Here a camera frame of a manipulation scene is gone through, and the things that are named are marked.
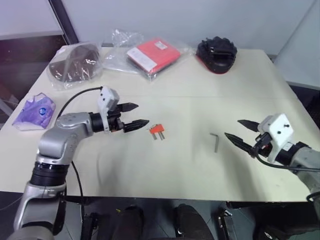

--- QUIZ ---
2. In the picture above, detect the dark rounded shape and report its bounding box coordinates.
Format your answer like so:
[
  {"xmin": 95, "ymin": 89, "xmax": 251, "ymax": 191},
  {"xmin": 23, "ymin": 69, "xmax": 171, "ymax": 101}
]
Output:
[{"xmin": 174, "ymin": 203, "xmax": 209, "ymax": 240}]

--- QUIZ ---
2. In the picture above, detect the small red block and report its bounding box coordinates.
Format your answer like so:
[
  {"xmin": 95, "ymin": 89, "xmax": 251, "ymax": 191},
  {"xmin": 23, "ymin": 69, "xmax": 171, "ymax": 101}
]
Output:
[{"xmin": 148, "ymin": 123, "xmax": 166, "ymax": 137}]

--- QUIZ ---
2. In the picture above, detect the dark window frame post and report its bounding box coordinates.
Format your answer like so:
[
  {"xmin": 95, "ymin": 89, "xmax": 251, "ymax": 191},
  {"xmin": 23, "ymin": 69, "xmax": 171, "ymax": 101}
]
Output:
[{"xmin": 48, "ymin": 0, "xmax": 81, "ymax": 45}]

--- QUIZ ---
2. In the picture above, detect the empty clear plastic bag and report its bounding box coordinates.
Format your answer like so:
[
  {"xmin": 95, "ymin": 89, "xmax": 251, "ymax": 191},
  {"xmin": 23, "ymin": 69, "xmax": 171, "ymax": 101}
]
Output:
[{"xmin": 111, "ymin": 28, "xmax": 145, "ymax": 50}]

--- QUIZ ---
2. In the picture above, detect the black metal bracket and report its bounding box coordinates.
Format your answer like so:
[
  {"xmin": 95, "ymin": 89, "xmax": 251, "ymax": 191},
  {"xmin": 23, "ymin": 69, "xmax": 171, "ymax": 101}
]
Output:
[{"xmin": 216, "ymin": 206, "xmax": 239, "ymax": 240}]

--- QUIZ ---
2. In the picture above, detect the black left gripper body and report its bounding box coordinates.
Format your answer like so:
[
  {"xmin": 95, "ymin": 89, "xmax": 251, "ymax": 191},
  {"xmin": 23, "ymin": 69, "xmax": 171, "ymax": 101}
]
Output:
[{"xmin": 107, "ymin": 104, "xmax": 126, "ymax": 134}]

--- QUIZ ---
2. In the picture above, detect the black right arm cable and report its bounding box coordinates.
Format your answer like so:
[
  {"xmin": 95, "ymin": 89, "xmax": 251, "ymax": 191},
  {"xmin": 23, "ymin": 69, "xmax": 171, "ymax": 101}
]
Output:
[{"xmin": 249, "ymin": 147, "xmax": 320, "ymax": 174}]

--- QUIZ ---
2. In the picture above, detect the red box in plastic bag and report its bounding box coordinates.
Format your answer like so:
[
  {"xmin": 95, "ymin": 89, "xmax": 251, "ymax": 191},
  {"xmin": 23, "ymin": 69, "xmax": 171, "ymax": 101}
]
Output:
[{"xmin": 102, "ymin": 36, "xmax": 196, "ymax": 82}]

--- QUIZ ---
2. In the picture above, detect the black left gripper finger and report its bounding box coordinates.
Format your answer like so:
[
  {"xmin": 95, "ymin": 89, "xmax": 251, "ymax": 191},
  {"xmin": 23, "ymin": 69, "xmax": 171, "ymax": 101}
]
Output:
[
  {"xmin": 117, "ymin": 101, "xmax": 139, "ymax": 113},
  {"xmin": 123, "ymin": 119, "xmax": 150, "ymax": 133}
]

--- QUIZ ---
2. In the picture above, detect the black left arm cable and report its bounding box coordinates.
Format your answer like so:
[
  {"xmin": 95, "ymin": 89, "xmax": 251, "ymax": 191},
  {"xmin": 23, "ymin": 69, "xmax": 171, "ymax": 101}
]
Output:
[{"xmin": 56, "ymin": 86, "xmax": 104, "ymax": 226}]

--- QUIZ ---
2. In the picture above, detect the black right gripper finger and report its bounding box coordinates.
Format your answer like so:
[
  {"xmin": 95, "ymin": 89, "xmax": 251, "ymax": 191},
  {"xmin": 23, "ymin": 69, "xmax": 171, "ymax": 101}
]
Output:
[
  {"xmin": 237, "ymin": 119, "xmax": 262, "ymax": 132},
  {"xmin": 224, "ymin": 132, "xmax": 253, "ymax": 154}
]

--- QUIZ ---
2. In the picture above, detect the purple item in plastic bag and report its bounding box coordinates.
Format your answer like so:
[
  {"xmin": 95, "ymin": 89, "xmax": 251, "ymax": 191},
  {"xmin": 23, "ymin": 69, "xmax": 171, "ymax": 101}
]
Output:
[{"xmin": 12, "ymin": 91, "xmax": 58, "ymax": 132}]

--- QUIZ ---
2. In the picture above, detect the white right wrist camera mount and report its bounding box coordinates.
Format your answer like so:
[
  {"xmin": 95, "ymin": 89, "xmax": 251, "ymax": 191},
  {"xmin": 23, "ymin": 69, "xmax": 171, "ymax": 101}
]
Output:
[{"xmin": 257, "ymin": 113, "xmax": 295, "ymax": 164}]

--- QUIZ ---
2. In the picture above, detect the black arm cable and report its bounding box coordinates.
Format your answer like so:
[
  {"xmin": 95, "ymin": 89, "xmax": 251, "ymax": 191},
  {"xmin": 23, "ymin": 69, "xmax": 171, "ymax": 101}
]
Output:
[
  {"xmin": 56, "ymin": 86, "xmax": 104, "ymax": 226},
  {"xmin": 249, "ymin": 147, "xmax": 320, "ymax": 174}
]

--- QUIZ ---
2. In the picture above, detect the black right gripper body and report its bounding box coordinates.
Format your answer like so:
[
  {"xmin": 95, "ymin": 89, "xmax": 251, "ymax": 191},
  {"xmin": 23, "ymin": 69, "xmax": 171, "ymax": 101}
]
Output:
[{"xmin": 249, "ymin": 132, "xmax": 273, "ymax": 158}]

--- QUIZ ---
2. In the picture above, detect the black object with red base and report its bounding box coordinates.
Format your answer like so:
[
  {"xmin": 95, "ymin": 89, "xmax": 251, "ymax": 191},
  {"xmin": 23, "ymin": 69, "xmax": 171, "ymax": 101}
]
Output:
[{"xmin": 195, "ymin": 36, "xmax": 239, "ymax": 75}]

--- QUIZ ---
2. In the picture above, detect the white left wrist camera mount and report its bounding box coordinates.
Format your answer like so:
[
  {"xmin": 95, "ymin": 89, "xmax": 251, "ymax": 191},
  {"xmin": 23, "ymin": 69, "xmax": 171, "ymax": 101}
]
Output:
[{"xmin": 96, "ymin": 86, "xmax": 121, "ymax": 133}]

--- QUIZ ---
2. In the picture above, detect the brown cap in plastic bag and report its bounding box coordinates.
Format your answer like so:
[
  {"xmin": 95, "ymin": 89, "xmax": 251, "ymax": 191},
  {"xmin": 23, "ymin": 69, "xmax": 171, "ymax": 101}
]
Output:
[{"xmin": 47, "ymin": 41, "xmax": 104, "ymax": 91}]

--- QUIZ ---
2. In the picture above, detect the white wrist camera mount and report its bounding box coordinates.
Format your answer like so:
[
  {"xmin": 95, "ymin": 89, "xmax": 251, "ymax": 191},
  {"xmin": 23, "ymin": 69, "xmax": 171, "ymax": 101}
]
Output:
[
  {"xmin": 96, "ymin": 86, "xmax": 121, "ymax": 133},
  {"xmin": 257, "ymin": 113, "xmax": 295, "ymax": 164}
]

